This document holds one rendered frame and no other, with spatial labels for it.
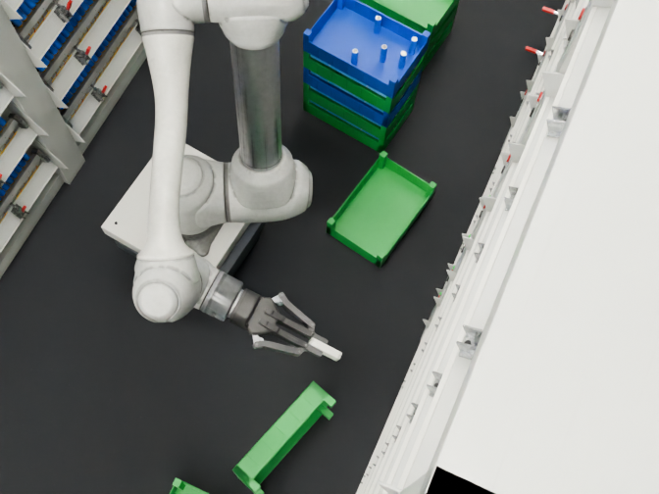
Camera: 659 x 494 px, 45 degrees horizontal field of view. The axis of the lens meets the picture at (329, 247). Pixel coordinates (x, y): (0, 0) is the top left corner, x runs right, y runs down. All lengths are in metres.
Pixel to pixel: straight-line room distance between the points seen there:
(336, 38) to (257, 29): 0.81
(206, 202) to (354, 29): 0.75
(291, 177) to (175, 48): 0.53
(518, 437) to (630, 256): 0.15
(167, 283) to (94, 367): 1.01
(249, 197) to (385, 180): 0.68
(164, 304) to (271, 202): 0.64
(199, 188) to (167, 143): 0.44
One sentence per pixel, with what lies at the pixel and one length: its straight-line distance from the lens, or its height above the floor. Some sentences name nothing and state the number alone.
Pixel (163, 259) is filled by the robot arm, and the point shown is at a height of 0.92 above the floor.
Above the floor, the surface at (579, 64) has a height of 1.48.
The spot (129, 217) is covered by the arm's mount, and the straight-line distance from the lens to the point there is 2.20.
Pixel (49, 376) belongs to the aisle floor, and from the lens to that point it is 2.38.
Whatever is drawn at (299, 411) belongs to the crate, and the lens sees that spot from 2.04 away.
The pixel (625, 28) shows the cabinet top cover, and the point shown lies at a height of 1.73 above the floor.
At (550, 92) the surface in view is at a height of 1.30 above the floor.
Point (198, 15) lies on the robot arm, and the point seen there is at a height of 1.00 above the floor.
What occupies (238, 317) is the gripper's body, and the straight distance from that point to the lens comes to 1.57.
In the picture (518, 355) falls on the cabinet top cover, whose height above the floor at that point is 1.73.
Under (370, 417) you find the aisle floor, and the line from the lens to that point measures 2.25.
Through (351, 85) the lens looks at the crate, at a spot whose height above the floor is 0.28.
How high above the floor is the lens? 2.21
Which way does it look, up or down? 68 degrees down
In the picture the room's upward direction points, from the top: 5 degrees clockwise
